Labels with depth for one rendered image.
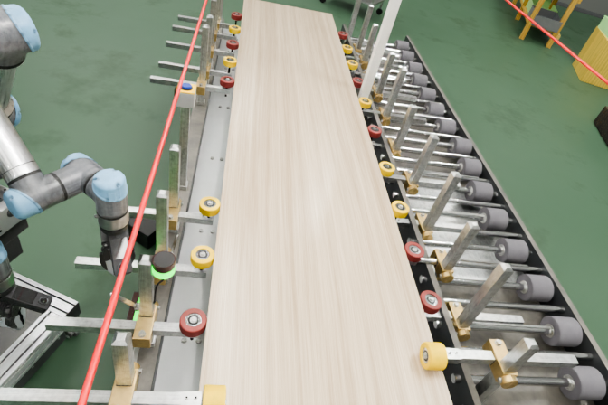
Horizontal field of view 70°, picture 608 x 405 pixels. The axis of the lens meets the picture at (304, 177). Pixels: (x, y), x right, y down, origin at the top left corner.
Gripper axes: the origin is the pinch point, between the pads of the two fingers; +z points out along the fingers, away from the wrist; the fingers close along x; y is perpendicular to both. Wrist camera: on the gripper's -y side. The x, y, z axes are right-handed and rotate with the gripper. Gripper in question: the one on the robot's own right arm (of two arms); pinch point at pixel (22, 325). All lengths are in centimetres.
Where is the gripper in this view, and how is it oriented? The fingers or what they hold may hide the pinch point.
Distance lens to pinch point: 156.6
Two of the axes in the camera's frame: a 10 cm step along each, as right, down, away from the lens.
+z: -2.0, 7.5, 6.3
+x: 0.6, 6.5, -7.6
